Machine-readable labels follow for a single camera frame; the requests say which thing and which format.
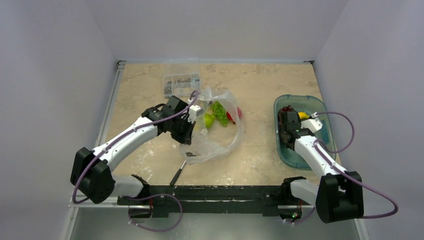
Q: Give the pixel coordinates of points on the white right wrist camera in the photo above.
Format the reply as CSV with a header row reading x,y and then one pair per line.
x,y
313,123

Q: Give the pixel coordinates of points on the clear plastic screw organizer box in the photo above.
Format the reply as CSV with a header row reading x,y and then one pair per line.
x,y
181,77

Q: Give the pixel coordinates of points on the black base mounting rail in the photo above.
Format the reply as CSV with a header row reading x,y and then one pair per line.
x,y
266,200

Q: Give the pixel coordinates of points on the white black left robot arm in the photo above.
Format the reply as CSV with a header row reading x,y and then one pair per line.
x,y
92,171

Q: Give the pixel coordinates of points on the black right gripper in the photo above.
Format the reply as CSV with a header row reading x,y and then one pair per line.
x,y
285,130

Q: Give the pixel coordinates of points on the green fake grapes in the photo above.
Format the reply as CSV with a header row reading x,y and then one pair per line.
x,y
220,113

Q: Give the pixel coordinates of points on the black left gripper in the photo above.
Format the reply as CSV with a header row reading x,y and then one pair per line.
x,y
185,138

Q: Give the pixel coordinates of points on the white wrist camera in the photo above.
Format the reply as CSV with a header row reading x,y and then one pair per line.
x,y
313,123
193,112

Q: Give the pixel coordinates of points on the yellow fake banana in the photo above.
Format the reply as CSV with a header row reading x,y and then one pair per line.
x,y
303,116

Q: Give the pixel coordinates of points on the clear printed plastic bag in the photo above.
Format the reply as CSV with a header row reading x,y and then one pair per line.
x,y
216,142

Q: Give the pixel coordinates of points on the dark purple fake grapes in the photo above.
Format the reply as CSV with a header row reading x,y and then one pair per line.
x,y
286,109

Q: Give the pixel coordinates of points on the black handled claw hammer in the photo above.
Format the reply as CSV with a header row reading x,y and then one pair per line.
x,y
178,173

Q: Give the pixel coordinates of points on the green fake pear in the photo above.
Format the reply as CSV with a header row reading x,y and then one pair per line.
x,y
209,120

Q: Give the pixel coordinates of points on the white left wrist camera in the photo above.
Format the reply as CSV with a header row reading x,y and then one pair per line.
x,y
193,112

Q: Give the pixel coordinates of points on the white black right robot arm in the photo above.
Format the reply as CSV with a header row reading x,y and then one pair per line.
x,y
339,195

